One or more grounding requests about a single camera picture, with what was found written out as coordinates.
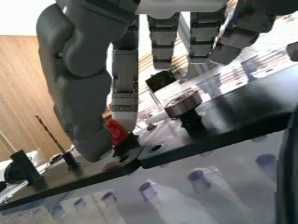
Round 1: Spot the black plate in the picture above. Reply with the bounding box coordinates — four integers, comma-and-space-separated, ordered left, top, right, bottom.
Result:
0, 71, 298, 212

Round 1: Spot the red circuit board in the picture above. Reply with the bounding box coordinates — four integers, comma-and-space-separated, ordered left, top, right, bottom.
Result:
106, 119, 131, 148

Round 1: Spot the black bracket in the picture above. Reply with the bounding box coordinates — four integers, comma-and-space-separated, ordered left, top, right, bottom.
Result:
3, 149, 46, 188

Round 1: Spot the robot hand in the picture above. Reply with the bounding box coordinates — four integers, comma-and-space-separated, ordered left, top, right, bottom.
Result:
36, 0, 298, 163

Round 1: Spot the metal bearing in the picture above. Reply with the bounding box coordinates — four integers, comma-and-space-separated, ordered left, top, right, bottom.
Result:
164, 89, 205, 119

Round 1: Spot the clear box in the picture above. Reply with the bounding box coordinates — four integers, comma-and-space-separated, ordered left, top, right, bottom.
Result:
0, 66, 298, 224

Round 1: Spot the thin stick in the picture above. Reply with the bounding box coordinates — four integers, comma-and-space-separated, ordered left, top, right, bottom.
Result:
34, 114, 82, 169

